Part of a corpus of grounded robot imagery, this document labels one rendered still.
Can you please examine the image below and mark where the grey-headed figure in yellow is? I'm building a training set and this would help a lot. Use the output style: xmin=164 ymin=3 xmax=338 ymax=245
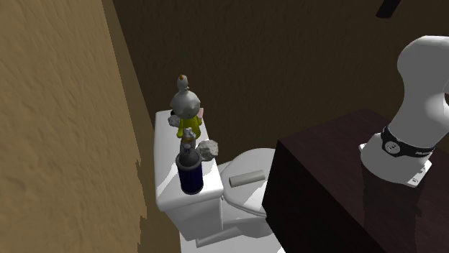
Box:
xmin=169 ymin=73 xmax=204 ymax=154

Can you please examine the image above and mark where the grey cardboard roll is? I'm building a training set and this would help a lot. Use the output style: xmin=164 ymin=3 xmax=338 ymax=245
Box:
xmin=228 ymin=170 xmax=266 ymax=188

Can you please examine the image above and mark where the dark blue spray bottle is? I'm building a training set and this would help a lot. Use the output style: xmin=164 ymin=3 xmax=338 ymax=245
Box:
xmin=176 ymin=144 xmax=204 ymax=196

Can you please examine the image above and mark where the white toilet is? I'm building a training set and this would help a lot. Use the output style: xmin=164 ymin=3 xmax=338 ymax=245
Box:
xmin=153 ymin=109 xmax=286 ymax=253

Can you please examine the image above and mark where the dark robot stand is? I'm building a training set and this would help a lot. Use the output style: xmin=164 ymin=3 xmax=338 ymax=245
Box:
xmin=262 ymin=107 xmax=449 ymax=253

